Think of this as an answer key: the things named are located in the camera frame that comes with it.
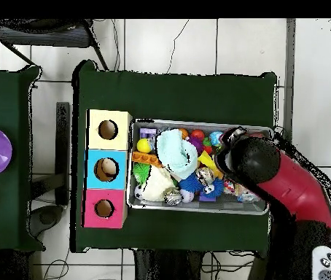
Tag mint green cloth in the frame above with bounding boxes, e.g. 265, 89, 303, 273
156, 128, 199, 180

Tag silver mesh bin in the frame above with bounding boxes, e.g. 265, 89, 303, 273
126, 117, 274, 216

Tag wooden box three holes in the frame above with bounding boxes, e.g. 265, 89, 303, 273
82, 109, 133, 229

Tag orange wheeled toy brick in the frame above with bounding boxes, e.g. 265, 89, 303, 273
131, 150, 163, 168

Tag plain yellow ball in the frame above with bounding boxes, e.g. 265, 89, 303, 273
136, 137, 152, 154

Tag green spiky rubber ball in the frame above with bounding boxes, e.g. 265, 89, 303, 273
132, 162, 152, 184

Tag purple spiky monster toy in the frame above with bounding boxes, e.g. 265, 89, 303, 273
187, 136, 205, 155

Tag cream knitted cloth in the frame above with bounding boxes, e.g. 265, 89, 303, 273
141, 166, 176, 202

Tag silver printed drink can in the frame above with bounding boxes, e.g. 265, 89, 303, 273
195, 166, 215, 186

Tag dark green table cloth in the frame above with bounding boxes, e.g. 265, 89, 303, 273
71, 61, 277, 253
0, 65, 42, 252

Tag black upright panel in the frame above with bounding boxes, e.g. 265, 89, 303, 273
55, 101, 71, 206

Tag black chair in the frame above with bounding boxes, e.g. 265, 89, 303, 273
0, 18, 109, 71

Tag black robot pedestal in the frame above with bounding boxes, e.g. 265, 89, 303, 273
133, 249, 207, 280

